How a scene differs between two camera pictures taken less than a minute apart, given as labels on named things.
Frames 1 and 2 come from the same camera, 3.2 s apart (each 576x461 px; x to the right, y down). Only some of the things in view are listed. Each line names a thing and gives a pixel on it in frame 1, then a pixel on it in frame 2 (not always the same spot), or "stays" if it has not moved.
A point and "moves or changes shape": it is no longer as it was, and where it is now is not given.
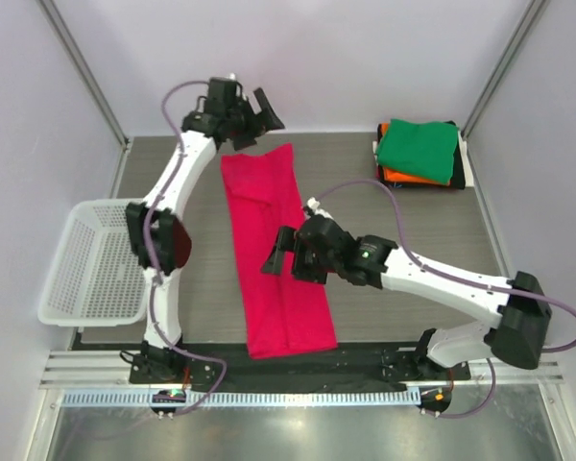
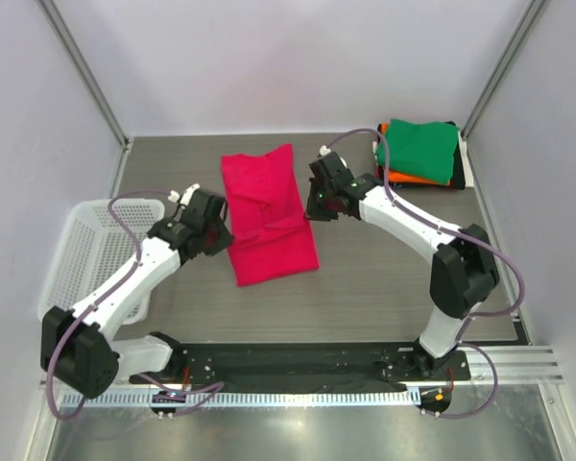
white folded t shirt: x=468 y=179 stays
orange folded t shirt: x=396 y=176 stays
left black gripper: x=259 y=123 → x=223 y=242
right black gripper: x=289 y=240 → x=312 y=211
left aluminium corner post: x=70 y=45 stays
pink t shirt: x=283 y=315 moves or changes shape
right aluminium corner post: x=530 y=20 stays
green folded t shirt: x=425 y=149 stays
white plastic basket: x=96 y=278 stays
